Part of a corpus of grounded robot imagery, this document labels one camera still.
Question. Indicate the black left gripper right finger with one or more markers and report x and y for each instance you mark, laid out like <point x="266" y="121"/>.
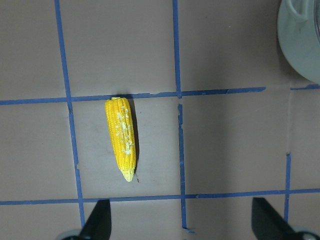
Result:
<point x="267" y="223"/>

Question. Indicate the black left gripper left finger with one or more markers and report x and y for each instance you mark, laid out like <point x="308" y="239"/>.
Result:
<point x="99" y="224"/>

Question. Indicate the yellow corn cob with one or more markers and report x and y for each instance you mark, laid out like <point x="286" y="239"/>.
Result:
<point x="122" y="135"/>

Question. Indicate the pale green steel pot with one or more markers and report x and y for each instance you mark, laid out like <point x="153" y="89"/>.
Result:
<point x="298" y="33"/>

